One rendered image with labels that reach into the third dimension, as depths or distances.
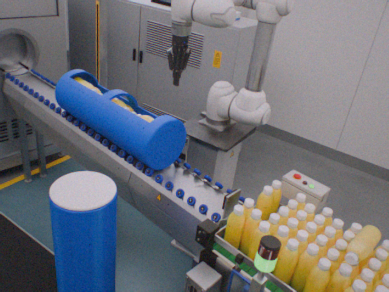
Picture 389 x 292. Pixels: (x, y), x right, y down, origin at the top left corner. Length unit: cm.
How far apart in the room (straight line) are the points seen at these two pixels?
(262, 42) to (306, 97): 240
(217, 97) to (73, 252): 115
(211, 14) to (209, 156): 102
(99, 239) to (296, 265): 82
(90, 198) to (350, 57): 322
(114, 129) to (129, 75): 207
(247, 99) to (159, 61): 173
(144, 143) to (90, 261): 59
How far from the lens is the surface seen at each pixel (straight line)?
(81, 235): 164
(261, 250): 117
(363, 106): 427
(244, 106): 213
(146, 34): 375
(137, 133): 184
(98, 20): 270
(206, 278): 156
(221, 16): 154
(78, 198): 161
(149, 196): 192
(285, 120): 457
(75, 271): 180
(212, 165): 231
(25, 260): 265
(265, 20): 204
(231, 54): 322
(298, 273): 151
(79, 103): 222
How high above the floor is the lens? 202
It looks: 29 degrees down
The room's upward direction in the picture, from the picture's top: 7 degrees clockwise
